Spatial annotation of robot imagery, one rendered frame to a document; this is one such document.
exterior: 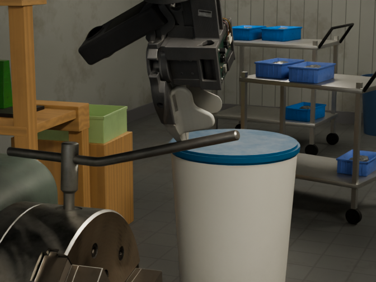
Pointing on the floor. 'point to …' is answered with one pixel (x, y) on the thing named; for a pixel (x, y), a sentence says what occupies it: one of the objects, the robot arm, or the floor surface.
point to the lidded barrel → (235, 207)
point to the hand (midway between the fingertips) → (177, 135)
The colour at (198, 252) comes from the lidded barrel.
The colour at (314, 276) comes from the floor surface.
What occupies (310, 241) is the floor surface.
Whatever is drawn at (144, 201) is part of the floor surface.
